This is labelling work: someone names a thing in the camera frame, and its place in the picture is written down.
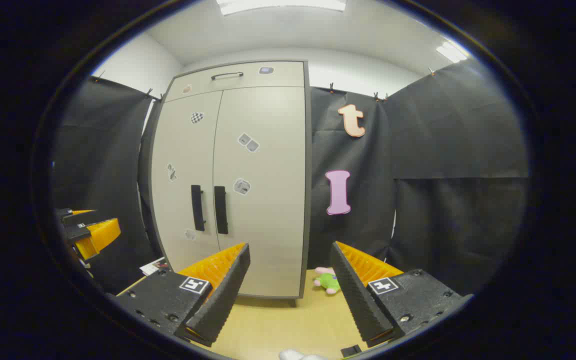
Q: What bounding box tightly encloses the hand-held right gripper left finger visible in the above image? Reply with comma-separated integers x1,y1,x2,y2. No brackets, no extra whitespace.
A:
108,242,251,348

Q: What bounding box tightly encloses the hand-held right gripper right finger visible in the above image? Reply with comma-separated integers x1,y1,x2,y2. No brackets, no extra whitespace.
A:
329,241,474,349

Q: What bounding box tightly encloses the black door handle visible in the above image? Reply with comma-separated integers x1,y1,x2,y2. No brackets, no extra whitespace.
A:
213,185,230,235
190,184,206,232

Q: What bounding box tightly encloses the grey double-door shoe cabinet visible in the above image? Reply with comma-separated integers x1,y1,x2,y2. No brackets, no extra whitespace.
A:
138,60,313,307

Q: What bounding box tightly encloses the grey cabinet door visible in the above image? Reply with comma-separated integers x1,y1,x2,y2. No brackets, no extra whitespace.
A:
212,86,307,299
150,90,224,273

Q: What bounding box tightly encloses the grey cabinet drawer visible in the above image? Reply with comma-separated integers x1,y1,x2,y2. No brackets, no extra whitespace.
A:
164,61,305,103

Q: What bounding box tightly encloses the green and pink plush toy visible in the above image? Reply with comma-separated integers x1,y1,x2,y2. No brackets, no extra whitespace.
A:
313,266,341,296

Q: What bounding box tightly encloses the printed paper card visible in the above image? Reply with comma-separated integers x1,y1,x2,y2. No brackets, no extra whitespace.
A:
139,257,170,277

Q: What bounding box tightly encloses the black backdrop cloth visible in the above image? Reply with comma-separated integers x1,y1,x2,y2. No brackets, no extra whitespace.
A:
50,60,530,297

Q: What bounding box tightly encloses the small ceiling light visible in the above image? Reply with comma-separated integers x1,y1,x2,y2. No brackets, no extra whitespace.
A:
436,41,469,64

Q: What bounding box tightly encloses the long ceiling light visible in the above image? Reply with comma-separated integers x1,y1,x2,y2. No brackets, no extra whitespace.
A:
216,0,347,16

